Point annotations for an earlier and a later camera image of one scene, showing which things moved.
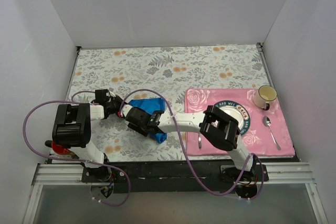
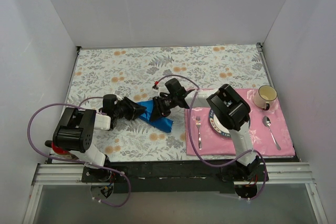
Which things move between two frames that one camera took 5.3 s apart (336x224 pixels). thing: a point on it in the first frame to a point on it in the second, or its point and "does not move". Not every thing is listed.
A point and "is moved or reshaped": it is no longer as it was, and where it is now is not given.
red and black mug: [59, 150] does not move
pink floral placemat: [267, 135] does not move
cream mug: [264, 94] does not move
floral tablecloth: [162, 72] does not move
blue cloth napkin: [151, 105] is moved or reshaped
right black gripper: [130, 115] to [161, 106]
